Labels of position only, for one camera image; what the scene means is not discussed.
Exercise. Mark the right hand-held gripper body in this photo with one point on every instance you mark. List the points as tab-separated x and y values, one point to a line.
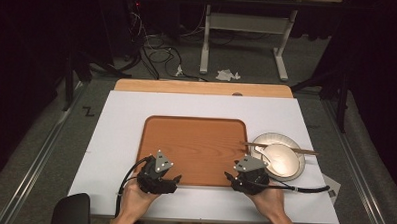
252	179

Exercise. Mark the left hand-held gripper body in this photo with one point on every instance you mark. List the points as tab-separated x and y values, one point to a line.
152	177

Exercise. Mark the person's left hand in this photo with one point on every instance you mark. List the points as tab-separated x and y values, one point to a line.
135	200

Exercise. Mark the person's right hand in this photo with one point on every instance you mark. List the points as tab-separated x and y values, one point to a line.
271	203

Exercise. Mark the wooden chopstick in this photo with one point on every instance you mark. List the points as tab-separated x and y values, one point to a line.
305	151
259	147

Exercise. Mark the white paper bowl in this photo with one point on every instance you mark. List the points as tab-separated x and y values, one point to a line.
283	160

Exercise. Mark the brown wooden tray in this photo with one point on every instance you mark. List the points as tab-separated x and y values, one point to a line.
195	145

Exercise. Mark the white board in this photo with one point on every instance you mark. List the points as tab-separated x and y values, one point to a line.
119	129

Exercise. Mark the grey paper sheet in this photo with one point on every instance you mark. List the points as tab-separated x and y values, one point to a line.
333	190

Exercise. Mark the black chair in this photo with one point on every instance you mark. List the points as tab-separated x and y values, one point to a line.
71	211

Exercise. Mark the wooden table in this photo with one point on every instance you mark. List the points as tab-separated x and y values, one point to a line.
187	87

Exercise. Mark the crumpled white paper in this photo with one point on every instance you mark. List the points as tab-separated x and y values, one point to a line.
227	75

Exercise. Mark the small white plug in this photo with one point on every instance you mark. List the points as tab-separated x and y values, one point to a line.
179	71

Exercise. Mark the black metal stand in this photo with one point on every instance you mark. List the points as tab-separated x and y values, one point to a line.
70	84
342	97

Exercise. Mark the metal floor rail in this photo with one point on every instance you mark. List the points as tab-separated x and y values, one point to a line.
34	159
358	171

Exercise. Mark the white metal desk frame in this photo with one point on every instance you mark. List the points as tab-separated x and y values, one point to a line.
246	23

